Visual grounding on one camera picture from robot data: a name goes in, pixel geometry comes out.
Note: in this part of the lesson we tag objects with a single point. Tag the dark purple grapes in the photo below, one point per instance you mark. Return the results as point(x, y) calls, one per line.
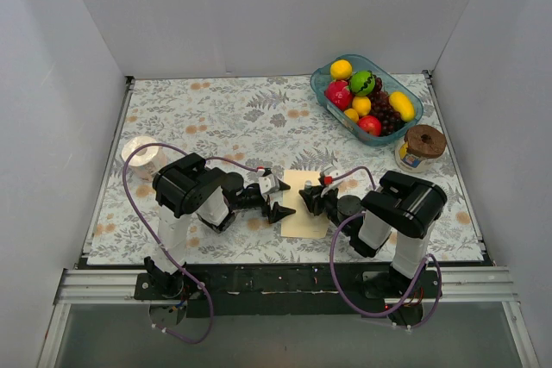
point(389, 118)

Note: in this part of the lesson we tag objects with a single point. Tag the white labelled jar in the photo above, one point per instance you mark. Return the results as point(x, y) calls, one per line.
point(410, 162)

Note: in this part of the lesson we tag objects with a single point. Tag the floral patterned table mat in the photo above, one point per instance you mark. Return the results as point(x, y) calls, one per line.
point(238, 124)

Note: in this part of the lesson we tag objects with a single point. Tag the green watermelon toy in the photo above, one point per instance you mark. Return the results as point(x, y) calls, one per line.
point(362, 83)

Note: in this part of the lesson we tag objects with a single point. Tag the red apple toy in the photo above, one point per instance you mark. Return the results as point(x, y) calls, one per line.
point(370, 124)

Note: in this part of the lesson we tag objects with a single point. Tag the white toilet paper roll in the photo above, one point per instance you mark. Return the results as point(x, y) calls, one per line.
point(146, 162)

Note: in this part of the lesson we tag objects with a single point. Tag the teal plastic fruit basket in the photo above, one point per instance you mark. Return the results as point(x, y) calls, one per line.
point(320, 80)

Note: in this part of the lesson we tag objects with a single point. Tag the beige paper envelope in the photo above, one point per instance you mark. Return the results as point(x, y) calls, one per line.
point(302, 224)

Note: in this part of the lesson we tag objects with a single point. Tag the yellow orange fruit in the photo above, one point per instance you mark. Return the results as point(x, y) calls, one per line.
point(341, 69)

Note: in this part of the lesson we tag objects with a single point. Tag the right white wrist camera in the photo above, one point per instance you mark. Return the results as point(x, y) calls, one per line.
point(328, 176)

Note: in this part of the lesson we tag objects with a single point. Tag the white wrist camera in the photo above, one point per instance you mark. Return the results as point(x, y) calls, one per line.
point(328, 176)
point(268, 184)

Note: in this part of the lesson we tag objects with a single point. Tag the small orange lemon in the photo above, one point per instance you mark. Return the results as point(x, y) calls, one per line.
point(352, 115)

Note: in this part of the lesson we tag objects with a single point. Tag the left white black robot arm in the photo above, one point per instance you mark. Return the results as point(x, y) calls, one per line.
point(188, 188)

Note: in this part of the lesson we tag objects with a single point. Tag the aluminium frame profile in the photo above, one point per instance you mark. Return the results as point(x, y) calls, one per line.
point(82, 298)

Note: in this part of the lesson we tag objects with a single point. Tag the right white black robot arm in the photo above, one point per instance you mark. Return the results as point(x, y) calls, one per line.
point(401, 204)

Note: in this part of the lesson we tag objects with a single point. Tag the yellow mango toy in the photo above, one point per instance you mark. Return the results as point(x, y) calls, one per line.
point(403, 105)

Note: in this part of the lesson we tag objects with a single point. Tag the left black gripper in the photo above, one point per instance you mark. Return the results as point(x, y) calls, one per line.
point(266, 200)

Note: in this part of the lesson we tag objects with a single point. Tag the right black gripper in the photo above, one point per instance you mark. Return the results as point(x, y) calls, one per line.
point(322, 198)

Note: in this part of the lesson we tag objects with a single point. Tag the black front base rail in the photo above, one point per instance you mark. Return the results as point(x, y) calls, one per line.
point(263, 289)

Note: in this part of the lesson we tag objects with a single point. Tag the red strawberry toy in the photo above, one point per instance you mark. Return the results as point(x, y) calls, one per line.
point(339, 94)

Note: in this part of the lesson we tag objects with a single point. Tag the small yellow lemon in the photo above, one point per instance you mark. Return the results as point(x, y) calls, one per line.
point(362, 105)

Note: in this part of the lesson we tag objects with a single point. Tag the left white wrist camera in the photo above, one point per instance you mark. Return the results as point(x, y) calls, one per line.
point(268, 184)

